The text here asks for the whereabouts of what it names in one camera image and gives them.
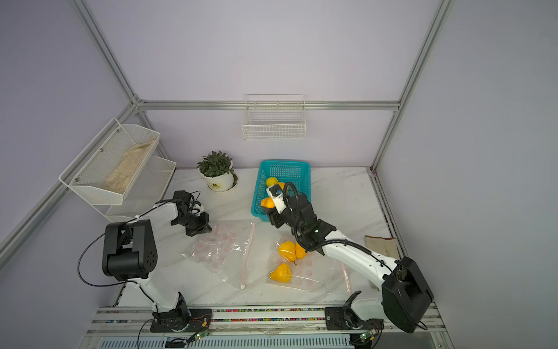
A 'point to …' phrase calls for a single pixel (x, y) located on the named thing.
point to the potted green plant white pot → (216, 169)
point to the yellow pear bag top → (300, 251)
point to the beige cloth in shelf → (122, 173)
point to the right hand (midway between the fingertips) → (273, 203)
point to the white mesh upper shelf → (108, 166)
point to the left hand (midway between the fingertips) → (211, 231)
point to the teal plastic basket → (285, 171)
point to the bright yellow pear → (271, 181)
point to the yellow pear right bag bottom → (282, 273)
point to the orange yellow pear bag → (267, 203)
